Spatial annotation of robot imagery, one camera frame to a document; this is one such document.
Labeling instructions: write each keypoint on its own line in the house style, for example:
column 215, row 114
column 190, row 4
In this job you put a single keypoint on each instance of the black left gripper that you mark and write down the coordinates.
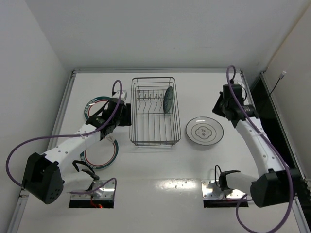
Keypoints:
column 127, row 114

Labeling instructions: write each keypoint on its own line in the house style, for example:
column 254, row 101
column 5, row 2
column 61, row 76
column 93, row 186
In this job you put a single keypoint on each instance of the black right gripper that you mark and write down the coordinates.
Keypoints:
column 217, row 108

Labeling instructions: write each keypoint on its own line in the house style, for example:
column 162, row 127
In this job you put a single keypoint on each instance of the white plate teal rim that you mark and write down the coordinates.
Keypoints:
column 204, row 131

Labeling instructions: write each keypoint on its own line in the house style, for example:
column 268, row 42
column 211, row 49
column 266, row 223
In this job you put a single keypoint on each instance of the blue floral green plate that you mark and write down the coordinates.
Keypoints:
column 168, row 99

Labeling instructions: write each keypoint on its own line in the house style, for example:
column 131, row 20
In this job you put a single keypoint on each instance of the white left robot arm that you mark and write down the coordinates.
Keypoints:
column 58, row 170

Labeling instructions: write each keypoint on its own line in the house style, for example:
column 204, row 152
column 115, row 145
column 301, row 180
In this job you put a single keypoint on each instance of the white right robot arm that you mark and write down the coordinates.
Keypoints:
column 276, row 182

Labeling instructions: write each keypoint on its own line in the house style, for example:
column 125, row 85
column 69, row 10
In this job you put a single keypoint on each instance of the far green red rimmed plate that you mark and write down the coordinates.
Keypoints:
column 94, row 105

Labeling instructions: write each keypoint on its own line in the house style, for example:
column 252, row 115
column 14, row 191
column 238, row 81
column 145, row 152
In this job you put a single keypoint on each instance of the green red rimmed plate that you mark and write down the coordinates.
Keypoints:
column 94, row 105
column 101, row 154

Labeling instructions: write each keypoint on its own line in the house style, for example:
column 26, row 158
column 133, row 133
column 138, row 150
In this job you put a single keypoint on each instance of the near green red rimmed plate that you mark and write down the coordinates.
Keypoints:
column 101, row 154

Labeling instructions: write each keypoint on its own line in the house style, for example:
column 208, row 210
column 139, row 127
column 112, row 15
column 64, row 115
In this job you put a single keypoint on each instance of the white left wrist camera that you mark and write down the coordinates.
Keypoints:
column 121, row 95

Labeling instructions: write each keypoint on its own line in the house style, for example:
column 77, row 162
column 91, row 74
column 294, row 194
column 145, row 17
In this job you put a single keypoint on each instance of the grey wire dish rack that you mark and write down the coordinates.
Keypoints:
column 150, row 125

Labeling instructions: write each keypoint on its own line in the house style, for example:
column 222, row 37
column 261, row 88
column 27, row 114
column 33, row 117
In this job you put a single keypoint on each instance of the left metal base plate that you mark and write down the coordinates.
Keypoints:
column 100, row 190

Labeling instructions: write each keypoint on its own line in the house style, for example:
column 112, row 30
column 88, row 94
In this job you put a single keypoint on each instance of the metal base plate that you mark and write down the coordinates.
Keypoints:
column 100, row 190
column 210, row 191

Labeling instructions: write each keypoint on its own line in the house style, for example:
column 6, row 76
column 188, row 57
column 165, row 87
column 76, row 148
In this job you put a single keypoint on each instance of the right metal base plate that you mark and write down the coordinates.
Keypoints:
column 210, row 191

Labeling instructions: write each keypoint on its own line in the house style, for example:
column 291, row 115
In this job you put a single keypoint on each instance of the aluminium table frame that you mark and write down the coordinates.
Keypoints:
column 157, row 188

